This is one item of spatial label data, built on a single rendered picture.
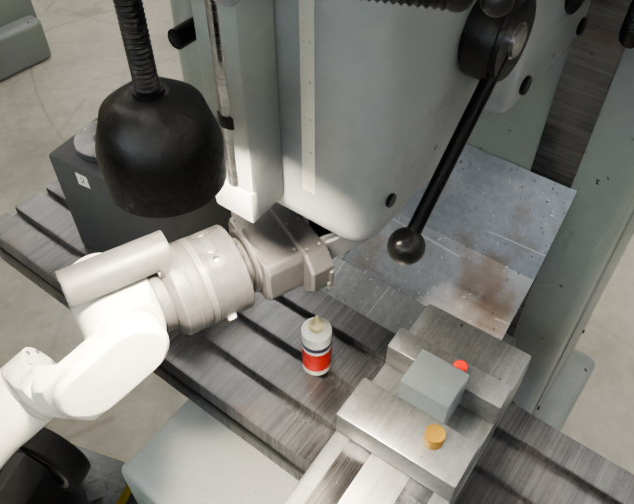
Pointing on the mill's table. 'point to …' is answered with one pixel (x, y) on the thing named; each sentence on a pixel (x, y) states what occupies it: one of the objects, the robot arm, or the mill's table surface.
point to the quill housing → (358, 104)
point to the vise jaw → (405, 438)
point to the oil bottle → (316, 345)
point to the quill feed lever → (511, 24)
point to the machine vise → (351, 466)
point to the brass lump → (434, 437)
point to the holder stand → (73, 154)
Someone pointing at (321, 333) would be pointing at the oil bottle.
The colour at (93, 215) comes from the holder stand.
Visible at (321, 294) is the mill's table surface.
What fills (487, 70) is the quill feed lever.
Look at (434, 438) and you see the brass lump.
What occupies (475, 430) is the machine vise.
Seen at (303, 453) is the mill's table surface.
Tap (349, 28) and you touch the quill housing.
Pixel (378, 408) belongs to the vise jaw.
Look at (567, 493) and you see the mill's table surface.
